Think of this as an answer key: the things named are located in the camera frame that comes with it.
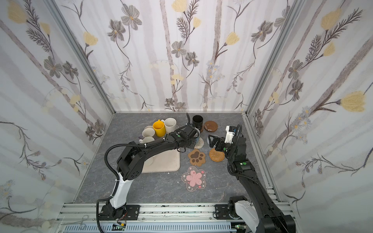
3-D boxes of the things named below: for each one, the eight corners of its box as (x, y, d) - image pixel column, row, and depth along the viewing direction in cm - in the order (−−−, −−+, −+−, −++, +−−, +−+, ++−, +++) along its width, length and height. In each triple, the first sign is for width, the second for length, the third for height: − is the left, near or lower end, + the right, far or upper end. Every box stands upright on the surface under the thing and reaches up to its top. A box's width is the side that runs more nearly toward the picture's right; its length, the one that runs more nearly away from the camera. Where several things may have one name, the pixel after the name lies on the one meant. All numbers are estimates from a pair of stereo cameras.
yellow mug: (158, 139, 106) (155, 131, 98) (153, 130, 111) (151, 122, 104) (168, 135, 108) (166, 127, 101) (163, 126, 114) (161, 118, 106)
